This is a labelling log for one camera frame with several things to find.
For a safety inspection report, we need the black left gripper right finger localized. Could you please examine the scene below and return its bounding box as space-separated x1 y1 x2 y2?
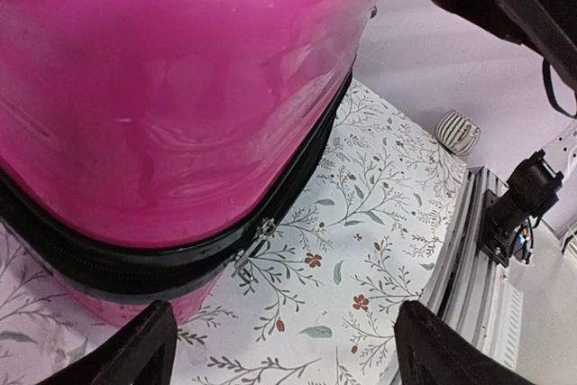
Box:
394 301 532 385

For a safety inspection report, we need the aluminium front rail frame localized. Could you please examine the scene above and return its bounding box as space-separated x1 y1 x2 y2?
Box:
418 166 577 385

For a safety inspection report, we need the pink and teal kids suitcase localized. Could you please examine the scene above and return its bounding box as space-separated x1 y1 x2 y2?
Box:
1 0 377 326

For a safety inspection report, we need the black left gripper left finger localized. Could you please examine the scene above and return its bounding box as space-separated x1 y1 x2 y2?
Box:
67 301 177 384

